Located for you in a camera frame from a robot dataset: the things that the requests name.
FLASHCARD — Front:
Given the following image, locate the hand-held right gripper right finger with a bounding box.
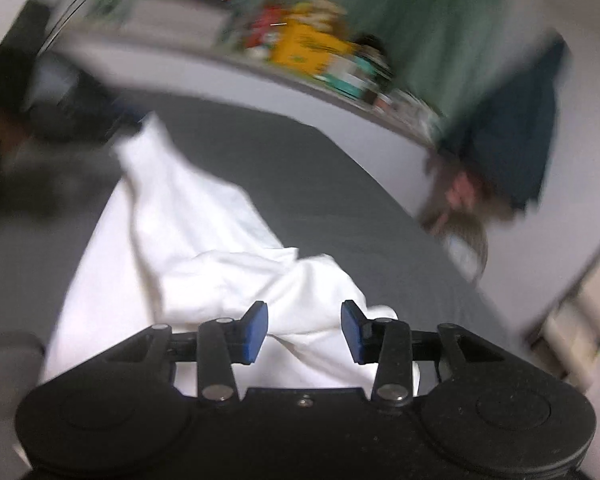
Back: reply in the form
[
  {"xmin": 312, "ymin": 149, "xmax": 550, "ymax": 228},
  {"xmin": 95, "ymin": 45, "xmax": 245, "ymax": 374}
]
[{"xmin": 341, "ymin": 300, "xmax": 511, "ymax": 407}]

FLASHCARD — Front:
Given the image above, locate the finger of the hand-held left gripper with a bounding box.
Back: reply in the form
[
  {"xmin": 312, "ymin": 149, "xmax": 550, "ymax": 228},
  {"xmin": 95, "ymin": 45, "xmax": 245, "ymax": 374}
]
[{"xmin": 100, "ymin": 85, "xmax": 148, "ymax": 133}]

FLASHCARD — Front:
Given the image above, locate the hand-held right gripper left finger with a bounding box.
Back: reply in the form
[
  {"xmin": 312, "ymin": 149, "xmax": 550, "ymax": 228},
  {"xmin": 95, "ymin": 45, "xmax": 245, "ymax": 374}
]
[{"xmin": 97, "ymin": 301, "xmax": 269, "ymax": 406}]

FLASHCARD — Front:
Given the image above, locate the white long-sleeved shirt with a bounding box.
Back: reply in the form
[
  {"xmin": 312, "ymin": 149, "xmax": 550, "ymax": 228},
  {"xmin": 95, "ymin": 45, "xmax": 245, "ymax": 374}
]
[{"xmin": 40, "ymin": 112, "xmax": 423, "ymax": 396}]

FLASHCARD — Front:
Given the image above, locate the grey window ledge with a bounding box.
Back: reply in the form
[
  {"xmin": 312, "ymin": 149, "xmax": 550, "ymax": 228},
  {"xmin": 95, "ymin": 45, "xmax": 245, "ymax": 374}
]
[{"xmin": 45, "ymin": 25, "xmax": 446, "ymax": 151}]

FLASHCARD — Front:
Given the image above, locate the round patterned stool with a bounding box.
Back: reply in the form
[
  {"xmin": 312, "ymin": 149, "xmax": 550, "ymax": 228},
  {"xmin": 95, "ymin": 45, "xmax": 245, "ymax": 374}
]
[{"xmin": 442, "ymin": 209, "xmax": 490, "ymax": 282}]

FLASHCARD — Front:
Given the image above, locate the red snack bag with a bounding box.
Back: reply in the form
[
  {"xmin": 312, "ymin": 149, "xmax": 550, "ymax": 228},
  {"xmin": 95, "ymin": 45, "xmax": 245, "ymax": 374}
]
[{"xmin": 244, "ymin": 4, "xmax": 287, "ymax": 57}]

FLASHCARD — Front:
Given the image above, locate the pink garment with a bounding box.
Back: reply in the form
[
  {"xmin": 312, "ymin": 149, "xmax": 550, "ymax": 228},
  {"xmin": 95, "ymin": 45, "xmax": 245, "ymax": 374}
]
[{"xmin": 427, "ymin": 160, "xmax": 487, "ymax": 223}]

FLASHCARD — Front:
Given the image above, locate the yellow cardboard box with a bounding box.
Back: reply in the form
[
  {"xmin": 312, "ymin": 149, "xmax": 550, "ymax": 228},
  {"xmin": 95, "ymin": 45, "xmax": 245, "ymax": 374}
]
[{"xmin": 270, "ymin": 17, "xmax": 362, "ymax": 80}]

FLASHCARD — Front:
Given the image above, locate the bag of pale snacks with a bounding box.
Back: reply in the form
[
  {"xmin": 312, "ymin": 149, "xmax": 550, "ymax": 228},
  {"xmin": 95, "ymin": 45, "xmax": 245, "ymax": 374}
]
[{"xmin": 286, "ymin": 0, "xmax": 350, "ymax": 32}]

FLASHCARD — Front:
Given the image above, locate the cream wooden chair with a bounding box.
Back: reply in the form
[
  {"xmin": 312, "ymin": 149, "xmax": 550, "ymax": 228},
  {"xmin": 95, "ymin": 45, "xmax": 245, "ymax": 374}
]
[{"xmin": 527, "ymin": 230, "xmax": 600, "ymax": 392}]

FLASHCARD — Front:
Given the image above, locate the clear plastic storage box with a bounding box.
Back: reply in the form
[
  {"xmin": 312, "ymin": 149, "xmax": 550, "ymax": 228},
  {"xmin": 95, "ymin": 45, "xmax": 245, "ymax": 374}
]
[{"xmin": 374, "ymin": 86, "xmax": 433, "ymax": 128}]

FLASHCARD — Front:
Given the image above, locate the teal and white box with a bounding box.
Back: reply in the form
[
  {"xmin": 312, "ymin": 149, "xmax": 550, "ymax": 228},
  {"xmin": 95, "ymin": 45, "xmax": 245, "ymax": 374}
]
[{"xmin": 324, "ymin": 52, "xmax": 397, "ymax": 102}]

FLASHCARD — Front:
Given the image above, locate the black round item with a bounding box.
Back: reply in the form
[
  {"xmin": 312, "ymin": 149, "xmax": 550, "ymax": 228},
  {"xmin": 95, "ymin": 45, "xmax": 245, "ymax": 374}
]
[{"xmin": 354, "ymin": 34, "xmax": 390, "ymax": 62}]

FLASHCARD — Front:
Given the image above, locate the dark blue jacket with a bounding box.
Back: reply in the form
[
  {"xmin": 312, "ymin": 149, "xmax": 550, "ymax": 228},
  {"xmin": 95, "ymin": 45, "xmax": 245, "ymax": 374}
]
[{"xmin": 437, "ymin": 35, "xmax": 570, "ymax": 211}]

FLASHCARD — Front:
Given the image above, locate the green curtain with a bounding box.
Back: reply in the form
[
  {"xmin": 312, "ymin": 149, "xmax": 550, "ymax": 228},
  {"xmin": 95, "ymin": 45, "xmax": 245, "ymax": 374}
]
[{"xmin": 95, "ymin": 0, "xmax": 566, "ymax": 121}]

